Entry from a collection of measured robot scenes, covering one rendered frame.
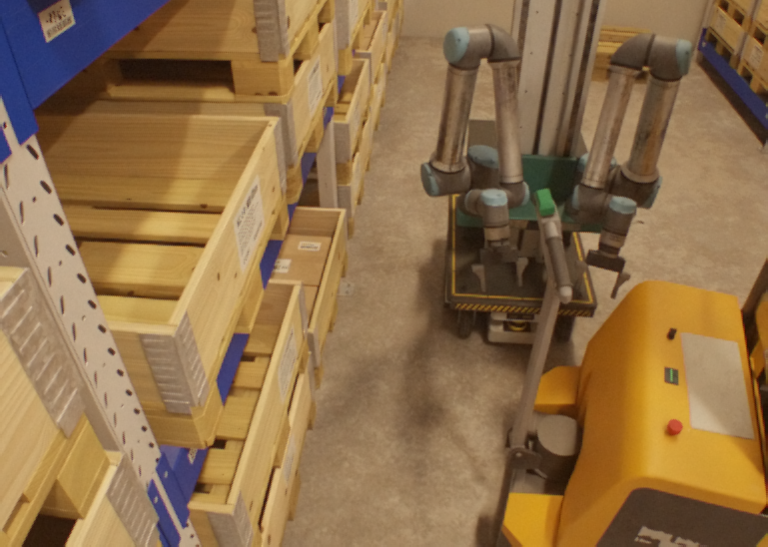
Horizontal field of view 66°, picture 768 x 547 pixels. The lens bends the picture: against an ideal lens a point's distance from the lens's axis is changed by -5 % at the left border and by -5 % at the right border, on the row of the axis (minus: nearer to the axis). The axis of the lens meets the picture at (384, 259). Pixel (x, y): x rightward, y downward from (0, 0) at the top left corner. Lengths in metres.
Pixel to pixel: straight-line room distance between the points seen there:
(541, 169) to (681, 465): 1.48
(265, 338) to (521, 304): 1.28
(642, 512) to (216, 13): 1.73
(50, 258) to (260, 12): 1.00
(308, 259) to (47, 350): 2.14
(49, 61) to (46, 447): 0.46
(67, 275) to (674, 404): 1.55
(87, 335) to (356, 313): 2.38
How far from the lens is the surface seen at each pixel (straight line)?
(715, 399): 1.95
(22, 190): 0.82
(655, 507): 1.84
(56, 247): 0.88
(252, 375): 1.99
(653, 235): 4.12
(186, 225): 1.66
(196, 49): 1.78
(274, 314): 2.09
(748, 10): 6.18
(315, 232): 2.97
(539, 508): 2.21
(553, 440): 2.27
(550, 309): 1.77
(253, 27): 1.70
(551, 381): 2.56
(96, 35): 0.96
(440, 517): 2.55
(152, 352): 1.12
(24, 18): 0.83
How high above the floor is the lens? 2.25
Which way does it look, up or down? 39 degrees down
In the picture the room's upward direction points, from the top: straight up
